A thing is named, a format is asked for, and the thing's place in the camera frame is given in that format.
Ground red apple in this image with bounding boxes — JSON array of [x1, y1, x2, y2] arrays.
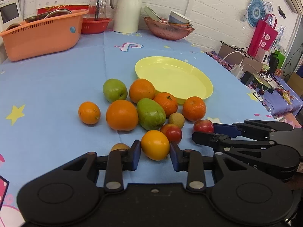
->
[[193, 119, 214, 133], [160, 124, 182, 144]]

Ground brown kiwi fruit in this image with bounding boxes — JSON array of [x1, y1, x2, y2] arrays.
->
[[111, 143, 130, 152]]

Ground brown longan fruit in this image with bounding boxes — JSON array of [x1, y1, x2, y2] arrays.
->
[[169, 112, 185, 129]]

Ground small orange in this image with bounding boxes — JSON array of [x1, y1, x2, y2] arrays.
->
[[78, 101, 101, 125]]

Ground large orange front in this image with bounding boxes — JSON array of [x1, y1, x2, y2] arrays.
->
[[106, 100, 139, 131]]

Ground large orange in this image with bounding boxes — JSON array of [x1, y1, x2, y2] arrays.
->
[[129, 79, 156, 103], [106, 100, 139, 131]]

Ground yellow-orange lemon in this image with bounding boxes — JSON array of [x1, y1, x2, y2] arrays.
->
[[141, 130, 169, 161]]

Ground green mango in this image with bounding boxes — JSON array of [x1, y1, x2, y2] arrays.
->
[[137, 98, 166, 131]]

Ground round green apple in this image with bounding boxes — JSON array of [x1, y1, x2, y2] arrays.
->
[[103, 79, 128, 103]]

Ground cardboard box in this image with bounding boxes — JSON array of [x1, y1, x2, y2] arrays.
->
[[218, 44, 263, 73]]

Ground yellow plastic plate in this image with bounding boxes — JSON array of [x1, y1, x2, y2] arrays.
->
[[135, 56, 214, 104]]

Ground tangerine with stem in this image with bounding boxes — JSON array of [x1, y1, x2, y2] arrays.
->
[[153, 92, 178, 118]]

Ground blue patterned tablecloth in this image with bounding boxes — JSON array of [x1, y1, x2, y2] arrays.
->
[[1, 31, 273, 226]]

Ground red paper gift bag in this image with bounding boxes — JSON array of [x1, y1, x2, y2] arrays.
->
[[248, 14, 278, 57]]

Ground large orange behind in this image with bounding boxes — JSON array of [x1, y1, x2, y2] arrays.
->
[[129, 79, 156, 103]]

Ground pink glass bowl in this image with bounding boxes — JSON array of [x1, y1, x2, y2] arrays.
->
[[144, 17, 195, 40]]

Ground stacked blue-white bowls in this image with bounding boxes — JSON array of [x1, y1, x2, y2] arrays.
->
[[169, 10, 190, 24]]

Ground white plate in bowl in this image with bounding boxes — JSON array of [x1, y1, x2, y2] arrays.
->
[[144, 6, 162, 22]]

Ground orange plastic basket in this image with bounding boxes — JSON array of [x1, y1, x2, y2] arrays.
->
[[1, 9, 88, 61]]

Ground white thermos jug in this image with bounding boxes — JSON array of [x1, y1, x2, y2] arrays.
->
[[109, 0, 142, 33]]

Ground red plastic colander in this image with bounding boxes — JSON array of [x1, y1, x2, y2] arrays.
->
[[81, 18, 112, 34]]

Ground glass jar with utensil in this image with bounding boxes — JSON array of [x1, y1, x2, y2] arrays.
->
[[87, 0, 106, 21]]

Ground white appliance with screen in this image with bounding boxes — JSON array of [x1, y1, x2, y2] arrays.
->
[[0, 0, 24, 31]]

